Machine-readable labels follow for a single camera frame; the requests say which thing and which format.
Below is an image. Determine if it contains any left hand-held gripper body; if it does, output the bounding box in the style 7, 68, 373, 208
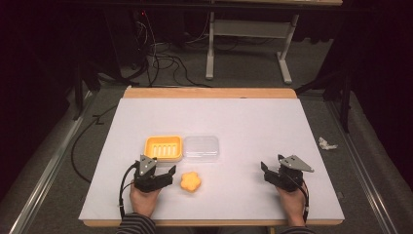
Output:
133, 154, 168, 193

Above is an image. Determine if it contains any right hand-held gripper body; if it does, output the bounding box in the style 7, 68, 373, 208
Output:
272, 153, 316, 193

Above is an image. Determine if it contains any orange flower-shaped soap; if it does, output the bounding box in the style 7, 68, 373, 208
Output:
179, 171, 203, 193

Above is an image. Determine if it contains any yellow soap box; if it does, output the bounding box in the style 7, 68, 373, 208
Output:
143, 135, 184, 163

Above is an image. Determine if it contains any clear plastic container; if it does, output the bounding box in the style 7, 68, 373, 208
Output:
182, 135, 221, 164

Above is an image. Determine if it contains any person's left hand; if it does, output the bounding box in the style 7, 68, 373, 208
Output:
129, 180, 164, 219

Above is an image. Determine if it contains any person's right hand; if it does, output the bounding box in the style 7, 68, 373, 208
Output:
276, 185, 308, 228

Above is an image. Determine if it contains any crumpled white paper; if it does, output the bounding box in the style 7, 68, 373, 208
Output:
318, 136, 339, 151

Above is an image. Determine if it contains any white table sheet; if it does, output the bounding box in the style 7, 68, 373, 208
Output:
78, 97, 346, 221

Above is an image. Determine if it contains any black metal stand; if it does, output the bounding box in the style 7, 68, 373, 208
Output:
71, 58, 102, 122
294, 67, 354, 134

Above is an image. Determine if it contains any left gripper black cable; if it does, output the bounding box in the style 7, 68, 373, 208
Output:
118, 163, 138, 219

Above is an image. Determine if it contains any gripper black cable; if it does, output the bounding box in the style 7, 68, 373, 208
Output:
285, 174, 311, 223
118, 163, 138, 219

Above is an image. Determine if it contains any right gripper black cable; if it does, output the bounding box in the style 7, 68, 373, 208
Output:
285, 174, 311, 223

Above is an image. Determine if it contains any metal floor rail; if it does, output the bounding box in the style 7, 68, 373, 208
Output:
9, 90, 95, 234
324, 97, 395, 234

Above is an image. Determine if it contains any black floor cable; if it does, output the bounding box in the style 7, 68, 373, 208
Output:
70, 104, 119, 185

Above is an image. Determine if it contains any tangle of floor cables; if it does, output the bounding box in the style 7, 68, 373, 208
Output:
130, 11, 212, 89

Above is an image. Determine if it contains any white metal desk frame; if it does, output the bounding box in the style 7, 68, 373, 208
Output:
205, 11, 300, 86

